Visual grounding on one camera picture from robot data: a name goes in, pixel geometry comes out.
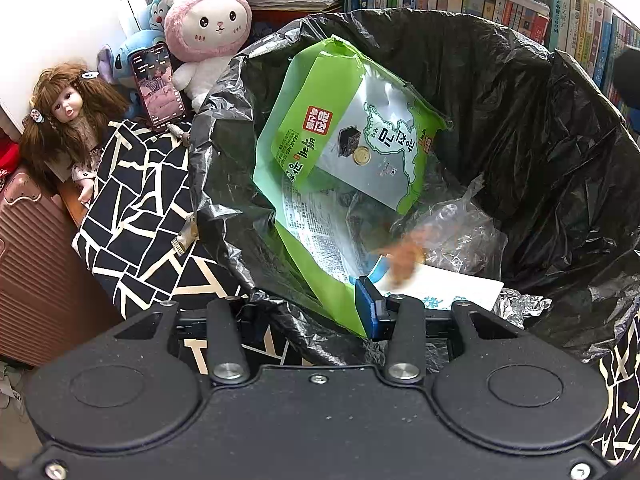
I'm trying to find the clear plastic wrap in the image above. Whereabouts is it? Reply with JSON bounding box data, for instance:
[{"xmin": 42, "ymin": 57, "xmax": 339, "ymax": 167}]
[{"xmin": 390, "ymin": 175, "xmax": 508, "ymax": 281}]

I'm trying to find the pink white bunny plush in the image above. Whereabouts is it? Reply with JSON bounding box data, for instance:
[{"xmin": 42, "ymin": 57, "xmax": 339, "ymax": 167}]
[{"xmin": 155, "ymin": 0, "xmax": 251, "ymax": 113}]

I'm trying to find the black white patterned cloth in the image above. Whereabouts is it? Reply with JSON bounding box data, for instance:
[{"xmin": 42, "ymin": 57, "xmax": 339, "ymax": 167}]
[{"xmin": 72, "ymin": 119, "xmax": 640, "ymax": 466}]

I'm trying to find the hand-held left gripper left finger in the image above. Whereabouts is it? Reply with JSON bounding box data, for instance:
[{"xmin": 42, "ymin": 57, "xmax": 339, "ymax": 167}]
[{"xmin": 112, "ymin": 299, "xmax": 252, "ymax": 387}]

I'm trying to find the bin with black plastic liner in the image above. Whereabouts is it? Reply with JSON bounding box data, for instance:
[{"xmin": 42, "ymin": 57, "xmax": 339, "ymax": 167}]
[{"xmin": 187, "ymin": 7, "xmax": 640, "ymax": 366}]

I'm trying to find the small crumpled snack wrapper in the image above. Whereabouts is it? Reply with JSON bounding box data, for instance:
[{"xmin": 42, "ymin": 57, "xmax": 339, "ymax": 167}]
[{"xmin": 171, "ymin": 215, "xmax": 201, "ymax": 256}]

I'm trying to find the brown ribbed suitcase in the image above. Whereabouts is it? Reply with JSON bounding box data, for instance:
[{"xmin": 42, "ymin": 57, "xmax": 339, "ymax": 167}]
[{"xmin": 0, "ymin": 167, "xmax": 126, "ymax": 368}]

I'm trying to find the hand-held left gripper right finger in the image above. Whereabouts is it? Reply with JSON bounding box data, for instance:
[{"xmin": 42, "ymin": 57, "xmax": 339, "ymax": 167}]
[{"xmin": 355, "ymin": 276, "xmax": 526, "ymax": 387}]

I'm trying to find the crumpled silver foil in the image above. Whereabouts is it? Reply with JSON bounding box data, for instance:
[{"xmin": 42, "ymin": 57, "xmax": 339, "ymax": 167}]
[{"xmin": 495, "ymin": 292, "xmax": 552, "ymax": 331}]

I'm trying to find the brown haired doll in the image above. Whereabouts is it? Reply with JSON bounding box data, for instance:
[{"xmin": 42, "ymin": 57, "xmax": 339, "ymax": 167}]
[{"xmin": 19, "ymin": 62, "xmax": 131, "ymax": 206}]

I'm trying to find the dark red box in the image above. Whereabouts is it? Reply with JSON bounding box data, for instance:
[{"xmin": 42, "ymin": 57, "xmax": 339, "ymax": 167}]
[{"xmin": 250, "ymin": 7, "xmax": 326, "ymax": 36}]

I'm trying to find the black smartphone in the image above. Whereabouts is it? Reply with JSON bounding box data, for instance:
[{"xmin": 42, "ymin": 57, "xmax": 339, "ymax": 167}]
[{"xmin": 129, "ymin": 42, "xmax": 187, "ymax": 132}]

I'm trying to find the phone charging cable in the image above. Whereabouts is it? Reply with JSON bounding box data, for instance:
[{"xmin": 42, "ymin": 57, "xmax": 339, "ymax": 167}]
[{"xmin": 167, "ymin": 122, "xmax": 193, "ymax": 147}]

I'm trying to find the white paper with teal print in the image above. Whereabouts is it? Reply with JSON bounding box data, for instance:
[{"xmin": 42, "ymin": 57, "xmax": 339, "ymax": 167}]
[{"xmin": 375, "ymin": 255, "xmax": 505, "ymax": 313}]

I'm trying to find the blue alien plush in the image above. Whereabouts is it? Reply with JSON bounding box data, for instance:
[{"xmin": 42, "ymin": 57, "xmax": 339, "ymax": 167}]
[{"xmin": 97, "ymin": 29, "xmax": 168, "ymax": 121}]

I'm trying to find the green seaweed snack bag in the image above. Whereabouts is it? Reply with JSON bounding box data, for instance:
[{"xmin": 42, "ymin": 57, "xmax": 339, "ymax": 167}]
[{"xmin": 252, "ymin": 35, "xmax": 448, "ymax": 338}]

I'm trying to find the red cloth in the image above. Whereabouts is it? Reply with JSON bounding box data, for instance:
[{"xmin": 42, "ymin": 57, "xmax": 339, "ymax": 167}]
[{"xmin": 0, "ymin": 137, "xmax": 21, "ymax": 178}]

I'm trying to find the row of upright books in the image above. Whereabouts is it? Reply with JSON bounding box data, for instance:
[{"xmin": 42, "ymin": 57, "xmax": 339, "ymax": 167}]
[{"xmin": 345, "ymin": 0, "xmax": 640, "ymax": 133}]

